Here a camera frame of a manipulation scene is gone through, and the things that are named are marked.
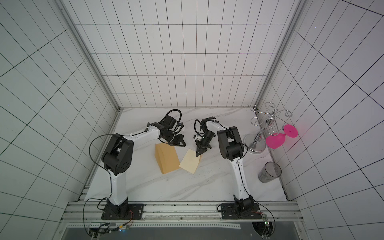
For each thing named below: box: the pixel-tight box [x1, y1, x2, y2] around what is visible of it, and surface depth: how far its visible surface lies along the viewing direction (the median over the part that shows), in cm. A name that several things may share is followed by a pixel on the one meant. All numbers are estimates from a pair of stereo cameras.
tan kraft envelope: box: [155, 143, 181, 174], surface depth 92 cm
